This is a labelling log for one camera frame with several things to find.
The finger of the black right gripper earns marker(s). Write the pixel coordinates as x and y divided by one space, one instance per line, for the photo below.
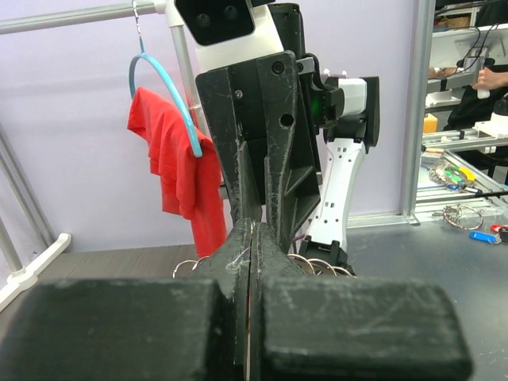
291 183
232 101

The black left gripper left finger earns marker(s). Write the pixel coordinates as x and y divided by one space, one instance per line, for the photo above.
189 328

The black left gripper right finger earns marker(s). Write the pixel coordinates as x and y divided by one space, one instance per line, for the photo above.
343 328

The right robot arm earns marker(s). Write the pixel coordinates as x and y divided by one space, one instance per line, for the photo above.
343 120

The red cloth on hanger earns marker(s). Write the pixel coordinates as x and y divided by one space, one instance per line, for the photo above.
189 185

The grey rack pole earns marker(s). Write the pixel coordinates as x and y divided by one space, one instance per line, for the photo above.
116 11

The white rack base bar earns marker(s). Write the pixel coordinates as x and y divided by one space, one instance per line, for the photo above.
21 277

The person in background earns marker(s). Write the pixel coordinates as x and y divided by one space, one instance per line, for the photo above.
478 101

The blue key tag on bench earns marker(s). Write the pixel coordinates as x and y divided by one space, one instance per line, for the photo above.
483 237

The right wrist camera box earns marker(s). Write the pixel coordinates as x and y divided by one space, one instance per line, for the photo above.
230 31

